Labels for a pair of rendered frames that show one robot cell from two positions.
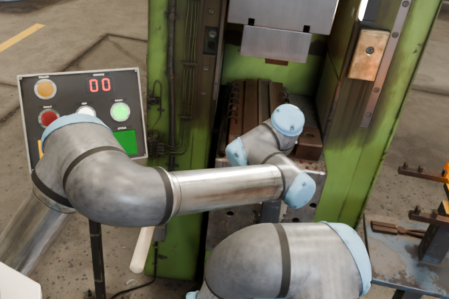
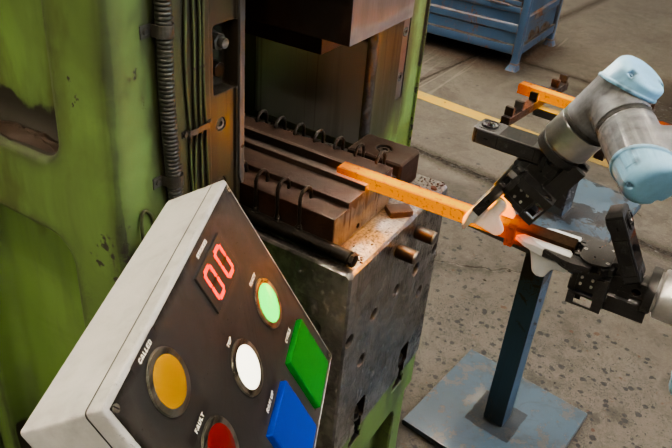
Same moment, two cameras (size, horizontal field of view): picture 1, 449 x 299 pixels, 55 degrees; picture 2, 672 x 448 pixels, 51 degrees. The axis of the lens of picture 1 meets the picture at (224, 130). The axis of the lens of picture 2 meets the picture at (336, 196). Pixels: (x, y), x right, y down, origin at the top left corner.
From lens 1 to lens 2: 1.12 m
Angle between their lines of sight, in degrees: 50
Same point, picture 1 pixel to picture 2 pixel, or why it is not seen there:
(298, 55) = (407, 5)
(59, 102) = (204, 385)
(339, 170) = not seen: hidden behind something
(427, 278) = (590, 227)
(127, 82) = (236, 226)
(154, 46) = (127, 129)
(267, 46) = (379, 8)
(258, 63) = not seen: hidden behind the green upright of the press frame
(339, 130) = (378, 122)
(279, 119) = (648, 82)
